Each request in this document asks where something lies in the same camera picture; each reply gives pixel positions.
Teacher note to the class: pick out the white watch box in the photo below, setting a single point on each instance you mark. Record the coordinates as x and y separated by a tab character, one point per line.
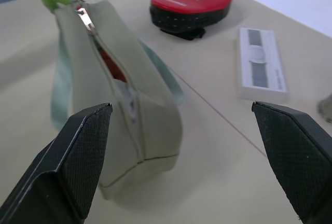
260	63

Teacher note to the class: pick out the pale green zipper pouch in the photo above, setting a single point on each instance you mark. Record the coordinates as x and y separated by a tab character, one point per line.
85	78

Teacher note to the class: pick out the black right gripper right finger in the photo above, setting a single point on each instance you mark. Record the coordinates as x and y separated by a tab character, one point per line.
295	154

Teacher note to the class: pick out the grey fuzzy object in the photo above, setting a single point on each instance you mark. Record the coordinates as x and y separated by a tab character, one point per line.
326	110

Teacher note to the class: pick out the red and black round case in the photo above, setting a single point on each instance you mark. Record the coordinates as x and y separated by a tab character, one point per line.
190	3

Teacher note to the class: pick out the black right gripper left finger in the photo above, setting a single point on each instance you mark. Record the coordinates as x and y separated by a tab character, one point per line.
64	172

